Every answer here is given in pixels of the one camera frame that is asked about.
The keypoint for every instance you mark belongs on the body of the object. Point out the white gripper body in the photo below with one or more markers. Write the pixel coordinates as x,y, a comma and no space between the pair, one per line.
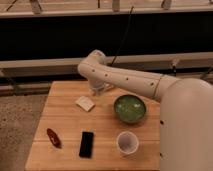
96,91

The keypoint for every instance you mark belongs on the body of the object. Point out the white sponge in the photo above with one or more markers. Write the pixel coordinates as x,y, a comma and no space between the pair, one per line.
85,103

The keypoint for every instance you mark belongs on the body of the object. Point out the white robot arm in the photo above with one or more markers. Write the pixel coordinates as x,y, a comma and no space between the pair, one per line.
186,110

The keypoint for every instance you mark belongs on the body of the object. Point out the green ceramic bowl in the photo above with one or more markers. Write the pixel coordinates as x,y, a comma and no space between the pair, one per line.
129,109

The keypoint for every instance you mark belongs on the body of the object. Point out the wooden cutting board table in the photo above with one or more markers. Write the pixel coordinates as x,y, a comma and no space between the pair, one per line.
69,121

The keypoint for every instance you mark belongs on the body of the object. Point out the black rectangular phone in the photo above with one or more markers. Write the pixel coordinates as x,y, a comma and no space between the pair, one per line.
86,145

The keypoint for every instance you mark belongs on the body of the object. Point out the white paper cup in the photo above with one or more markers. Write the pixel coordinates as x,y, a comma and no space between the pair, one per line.
127,143

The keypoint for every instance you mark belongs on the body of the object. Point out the dark red chili pepper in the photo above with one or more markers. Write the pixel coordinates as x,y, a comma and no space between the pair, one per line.
53,138

